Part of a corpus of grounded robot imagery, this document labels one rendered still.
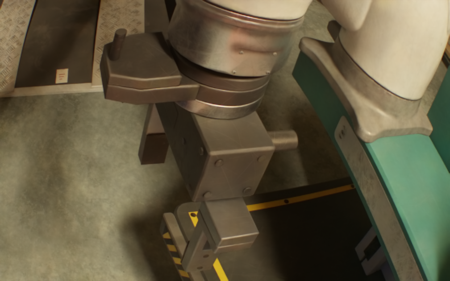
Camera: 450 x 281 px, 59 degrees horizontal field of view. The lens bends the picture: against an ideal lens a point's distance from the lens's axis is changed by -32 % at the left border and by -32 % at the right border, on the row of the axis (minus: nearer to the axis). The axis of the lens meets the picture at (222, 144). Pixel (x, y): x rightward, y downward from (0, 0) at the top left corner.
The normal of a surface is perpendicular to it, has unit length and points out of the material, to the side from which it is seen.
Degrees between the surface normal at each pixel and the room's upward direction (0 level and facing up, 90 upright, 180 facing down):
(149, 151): 90
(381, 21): 91
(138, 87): 90
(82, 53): 2
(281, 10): 101
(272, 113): 0
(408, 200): 0
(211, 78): 90
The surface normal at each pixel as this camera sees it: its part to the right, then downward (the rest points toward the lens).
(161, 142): 0.34, 0.72
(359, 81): -0.66, 0.30
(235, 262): 0.25, -0.69
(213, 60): -0.25, 0.63
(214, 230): -0.90, 0.07
